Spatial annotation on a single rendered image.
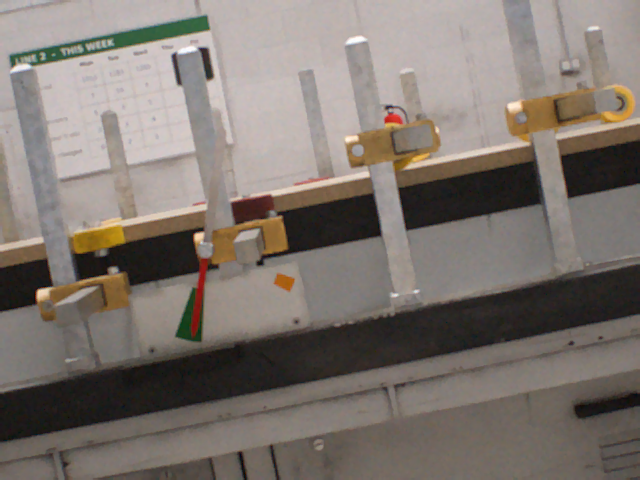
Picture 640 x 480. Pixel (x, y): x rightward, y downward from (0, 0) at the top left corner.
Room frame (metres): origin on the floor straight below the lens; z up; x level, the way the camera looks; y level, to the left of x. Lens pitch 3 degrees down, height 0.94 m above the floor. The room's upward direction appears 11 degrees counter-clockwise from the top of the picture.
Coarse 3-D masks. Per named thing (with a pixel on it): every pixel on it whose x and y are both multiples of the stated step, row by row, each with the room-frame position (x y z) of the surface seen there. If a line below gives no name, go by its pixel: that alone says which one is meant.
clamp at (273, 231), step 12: (228, 228) 1.96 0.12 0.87; (240, 228) 1.96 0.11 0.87; (252, 228) 1.96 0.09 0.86; (264, 228) 1.96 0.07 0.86; (276, 228) 1.96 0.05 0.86; (216, 240) 1.96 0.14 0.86; (228, 240) 1.96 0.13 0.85; (264, 240) 1.96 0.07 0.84; (276, 240) 1.96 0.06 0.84; (216, 252) 1.96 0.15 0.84; (228, 252) 1.96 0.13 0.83; (264, 252) 1.96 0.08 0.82
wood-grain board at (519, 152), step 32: (608, 128) 2.25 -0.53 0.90; (448, 160) 2.22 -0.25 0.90; (480, 160) 2.18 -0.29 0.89; (512, 160) 2.18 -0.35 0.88; (288, 192) 2.18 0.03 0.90; (320, 192) 2.18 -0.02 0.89; (352, 192) 2.18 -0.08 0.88; (128, 224) 2.23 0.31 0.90; (160, 224) 2.17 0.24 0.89; (192, 224) 2.17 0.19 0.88; (0, 256) 2.17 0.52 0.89; (32, 256) 2.17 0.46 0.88
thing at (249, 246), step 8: (248, 232) 1.89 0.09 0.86; (256, 232) 1.82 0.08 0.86; (240, 240) 1.69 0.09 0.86; (248, 240) 1.68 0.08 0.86; (256, 240) 1.69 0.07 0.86; (240, 248) 1.68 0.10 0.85; (248, 248) 1.68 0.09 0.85; (256, 248) 1.68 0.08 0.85; (240, 256) 1.68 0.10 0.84; (248, 256) 1.68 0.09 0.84; (256, 256) 1.68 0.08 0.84; (240, 264) 1.68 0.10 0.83
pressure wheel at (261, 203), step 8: (240, 200) 2.06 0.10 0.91; (248, 200) 2.06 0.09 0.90; (256, 200) 2.06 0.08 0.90; (264, 200) 2.07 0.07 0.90; (272, 200) 2.09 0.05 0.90; (232, 208) 2.06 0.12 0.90; (240, 208) 2.06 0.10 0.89; (248, 208) 2.06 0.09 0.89; (256, 208) 2.06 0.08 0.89; (264, 208) 2.06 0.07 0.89; (272, 208) 2.08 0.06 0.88; (240, 216) 2.06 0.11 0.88; (248, 216) 2.06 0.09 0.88; (256, 216) 2.06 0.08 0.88; (264, 216) 2.06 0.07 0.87; (256, 264) 2.09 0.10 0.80; (264, 264) 2.10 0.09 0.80
